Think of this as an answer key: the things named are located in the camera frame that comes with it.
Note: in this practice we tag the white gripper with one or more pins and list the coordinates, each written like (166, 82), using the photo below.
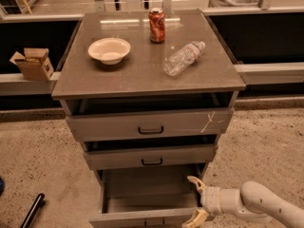
(211, 199)

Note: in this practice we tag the grey bottom drawer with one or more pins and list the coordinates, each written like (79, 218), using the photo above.
(147, 197)

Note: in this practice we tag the grey drawer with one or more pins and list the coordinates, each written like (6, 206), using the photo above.
(148, 157)
(155, 124)
(147, 197)

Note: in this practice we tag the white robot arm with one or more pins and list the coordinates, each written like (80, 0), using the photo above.
(252, 202)

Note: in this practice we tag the grey middle drawer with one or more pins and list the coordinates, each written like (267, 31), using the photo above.
(148, 157)

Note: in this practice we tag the grey drawer cabinet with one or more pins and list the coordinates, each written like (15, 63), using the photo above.
(138, 82)

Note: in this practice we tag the grey top drawer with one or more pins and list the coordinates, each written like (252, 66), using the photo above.
(155, 124)

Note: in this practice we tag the clear plastic water bottle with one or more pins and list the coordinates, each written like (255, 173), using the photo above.
(183, 58)

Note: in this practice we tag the black cylindrical pole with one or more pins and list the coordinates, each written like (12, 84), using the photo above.
(33, 210)

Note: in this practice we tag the white bowl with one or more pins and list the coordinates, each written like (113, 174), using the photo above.
(109, 51)

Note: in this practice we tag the red soda can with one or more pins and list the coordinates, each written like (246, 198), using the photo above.
(157, 25)

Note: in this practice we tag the blue object at edge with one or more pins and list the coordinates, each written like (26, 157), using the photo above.
(2, 186)

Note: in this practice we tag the open cardboard box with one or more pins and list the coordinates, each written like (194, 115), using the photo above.
(34, 63)

